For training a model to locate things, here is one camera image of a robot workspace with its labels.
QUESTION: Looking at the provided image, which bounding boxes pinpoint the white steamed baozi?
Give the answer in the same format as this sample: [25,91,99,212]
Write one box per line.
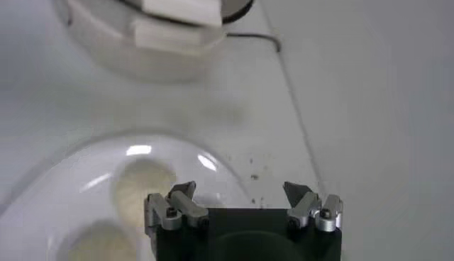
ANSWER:
[55,220,140,261]
[112,158,178,228]

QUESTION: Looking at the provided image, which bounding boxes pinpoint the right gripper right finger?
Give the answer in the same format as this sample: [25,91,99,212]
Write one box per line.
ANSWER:
[282,181,344,233]

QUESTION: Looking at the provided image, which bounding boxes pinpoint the cream electric cooker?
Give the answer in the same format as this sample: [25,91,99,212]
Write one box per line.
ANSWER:
[52,0,228,85]

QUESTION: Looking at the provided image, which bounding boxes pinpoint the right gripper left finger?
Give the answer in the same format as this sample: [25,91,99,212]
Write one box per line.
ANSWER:
[143,180,210,235]

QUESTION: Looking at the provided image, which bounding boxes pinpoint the black cooker power cord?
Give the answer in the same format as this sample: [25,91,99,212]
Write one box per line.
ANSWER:
[226,32,282,53]

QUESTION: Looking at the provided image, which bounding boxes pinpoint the white round plate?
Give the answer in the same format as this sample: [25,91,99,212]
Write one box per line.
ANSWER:
[0,130,253,261]

